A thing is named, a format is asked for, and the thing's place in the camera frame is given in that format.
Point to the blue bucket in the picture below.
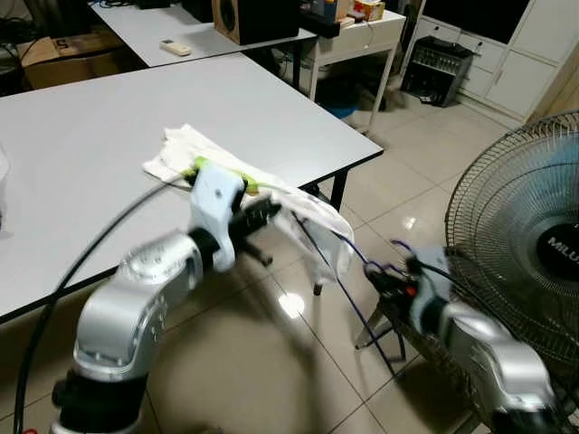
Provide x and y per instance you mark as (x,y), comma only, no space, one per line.
(339,104)

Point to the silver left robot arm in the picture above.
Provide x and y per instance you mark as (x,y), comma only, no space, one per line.
(136,298)

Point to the long black bar device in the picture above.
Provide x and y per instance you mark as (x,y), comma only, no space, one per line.
(321,24)

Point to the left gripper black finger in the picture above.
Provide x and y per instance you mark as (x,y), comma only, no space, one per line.
(268,222)
(270,208)

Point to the grey back table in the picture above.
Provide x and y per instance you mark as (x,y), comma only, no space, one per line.
(181,23)

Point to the white remote control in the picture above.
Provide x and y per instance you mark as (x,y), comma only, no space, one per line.
(175,47)

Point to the brown cardboard box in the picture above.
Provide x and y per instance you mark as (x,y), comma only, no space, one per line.
(72,59)

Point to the orange snack box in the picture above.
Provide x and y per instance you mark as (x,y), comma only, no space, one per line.
(368,11)

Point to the white wall cabinet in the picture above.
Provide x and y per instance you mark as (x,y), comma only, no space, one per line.
(525,77)

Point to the black MILUX standing fan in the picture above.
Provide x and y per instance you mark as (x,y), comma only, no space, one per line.
(561,249)

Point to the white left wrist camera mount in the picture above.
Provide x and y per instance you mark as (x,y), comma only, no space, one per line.
(215,194)

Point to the black audio mixer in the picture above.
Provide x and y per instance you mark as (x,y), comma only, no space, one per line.
(437,72)

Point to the small white desk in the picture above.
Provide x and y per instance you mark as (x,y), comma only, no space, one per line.
(371,36)

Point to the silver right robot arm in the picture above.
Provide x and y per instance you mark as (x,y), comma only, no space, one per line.
(488,353)

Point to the white shirt with green print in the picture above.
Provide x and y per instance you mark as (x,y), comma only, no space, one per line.
(298,203)

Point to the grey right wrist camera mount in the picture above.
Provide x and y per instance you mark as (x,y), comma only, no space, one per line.
(432,285)

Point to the wooden speaker box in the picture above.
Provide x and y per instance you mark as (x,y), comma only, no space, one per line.
(258,20)

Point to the black television screen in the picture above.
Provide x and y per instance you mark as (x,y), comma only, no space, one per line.
(475,18)

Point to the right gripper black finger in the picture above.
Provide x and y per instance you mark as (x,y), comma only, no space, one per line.
(380,269)
(384,287)

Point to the grey table with black legs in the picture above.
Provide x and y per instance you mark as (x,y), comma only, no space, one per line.
(136,117)

